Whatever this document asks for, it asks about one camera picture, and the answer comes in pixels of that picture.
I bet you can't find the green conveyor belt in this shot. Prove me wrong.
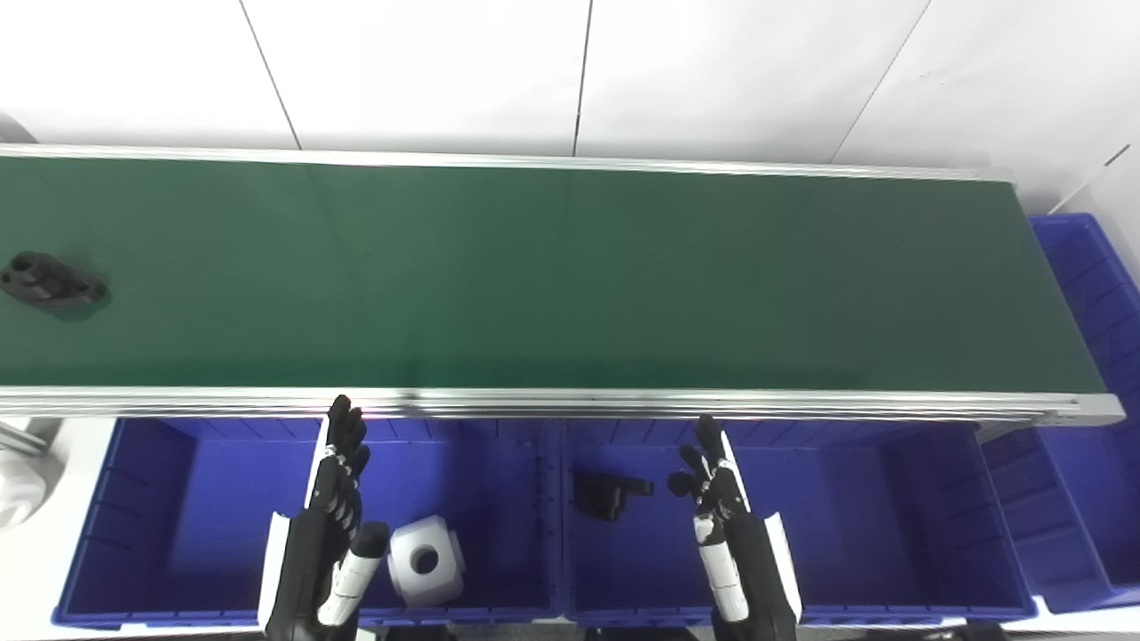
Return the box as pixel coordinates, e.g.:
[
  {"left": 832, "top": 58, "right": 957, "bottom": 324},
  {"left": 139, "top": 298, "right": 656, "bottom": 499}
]
[
  {"left": 0, "top": 142, "right": 1126, "bottom": 428},
  {"left": 0, "top": 156, "right": 1106, "bottom": 397}
]

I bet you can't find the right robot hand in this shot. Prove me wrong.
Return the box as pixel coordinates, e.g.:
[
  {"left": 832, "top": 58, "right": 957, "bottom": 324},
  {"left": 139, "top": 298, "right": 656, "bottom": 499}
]
[{"left": 668, "top": 416, "right": 802, "bottom": 641}]

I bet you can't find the blue plastic bin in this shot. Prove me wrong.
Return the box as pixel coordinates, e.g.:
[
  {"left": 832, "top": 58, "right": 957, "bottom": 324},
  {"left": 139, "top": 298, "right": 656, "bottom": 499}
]
[
  {"left": 561, "top": 418, "right": 1039, "bottom": 626},
  {"left": 980, "top": 214, "right": 1140, "bottom": 615},
  {"left": 52, "top": 417, "right": 564, "bottom": 629}
]

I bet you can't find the black bracket part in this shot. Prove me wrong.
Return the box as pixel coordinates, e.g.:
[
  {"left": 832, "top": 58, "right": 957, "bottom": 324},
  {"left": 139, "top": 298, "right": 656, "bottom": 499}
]
[{"left": 573, "top": 470, "right": 656, "bottom": 523}]

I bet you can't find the large white round part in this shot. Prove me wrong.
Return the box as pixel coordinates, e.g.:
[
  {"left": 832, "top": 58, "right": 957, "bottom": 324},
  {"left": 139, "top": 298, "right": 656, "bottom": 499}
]
[{"left": 0, "top": 418, "right": 69, "bottom": 535}]

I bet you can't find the black flanged bearing part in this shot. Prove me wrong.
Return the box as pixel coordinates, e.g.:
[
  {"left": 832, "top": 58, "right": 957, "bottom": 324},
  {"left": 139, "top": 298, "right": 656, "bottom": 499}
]
[{"left": 0, "top": 251, "right": 110, "bottom": 312}]

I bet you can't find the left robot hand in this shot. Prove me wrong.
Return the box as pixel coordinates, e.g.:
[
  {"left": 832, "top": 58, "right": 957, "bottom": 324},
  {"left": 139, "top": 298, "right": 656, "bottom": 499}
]
[{"left": 258, "top": 394, "right": 391, "bottom": 641}]

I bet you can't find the white cube part with hole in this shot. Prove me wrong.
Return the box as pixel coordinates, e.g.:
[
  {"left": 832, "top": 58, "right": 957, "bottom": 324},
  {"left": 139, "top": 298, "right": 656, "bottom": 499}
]
[{"left": 387, "top": 515, "right": 467, "bottom": 608}]

